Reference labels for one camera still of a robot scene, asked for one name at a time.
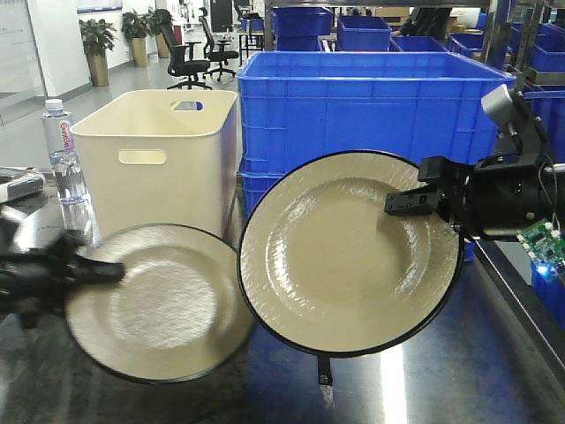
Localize clear water bottle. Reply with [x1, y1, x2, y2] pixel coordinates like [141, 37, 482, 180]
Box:
[41, 99, 92, 238]

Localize black office chair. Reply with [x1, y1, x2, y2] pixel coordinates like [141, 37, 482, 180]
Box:
[158, 9, 212, 89]
[199, 7, 239, 82]

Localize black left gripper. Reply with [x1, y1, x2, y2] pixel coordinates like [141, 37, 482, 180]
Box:
[1, 216, 125, 329]

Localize stainless steel work table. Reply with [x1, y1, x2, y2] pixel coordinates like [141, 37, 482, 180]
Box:
[0, 189, 565, 424]

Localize white handheld device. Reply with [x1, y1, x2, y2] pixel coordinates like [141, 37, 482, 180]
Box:
[1, 167, 46, 203]

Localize potted plant gold pot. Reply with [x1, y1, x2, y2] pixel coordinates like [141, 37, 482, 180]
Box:
[79, 19, 116, 87]

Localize upper stacked blue crate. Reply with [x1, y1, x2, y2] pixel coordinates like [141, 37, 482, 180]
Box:
[237, 51, 514, 175]

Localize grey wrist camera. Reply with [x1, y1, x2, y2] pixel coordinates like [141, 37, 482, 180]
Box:
[481, 84, 517, 137]

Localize beige black-rimmed plate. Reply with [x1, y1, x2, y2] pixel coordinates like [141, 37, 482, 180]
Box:
[64, 224, 254, 383]
[238, 150, 464, 357]

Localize cream plastic tub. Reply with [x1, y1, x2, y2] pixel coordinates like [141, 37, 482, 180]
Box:
[71, 89, 241, 237]

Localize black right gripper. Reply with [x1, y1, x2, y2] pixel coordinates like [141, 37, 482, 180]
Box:
[384, 154, 557, 241]

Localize green circuit board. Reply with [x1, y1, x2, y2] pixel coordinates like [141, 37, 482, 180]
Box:
[517, 219, 564, 284]

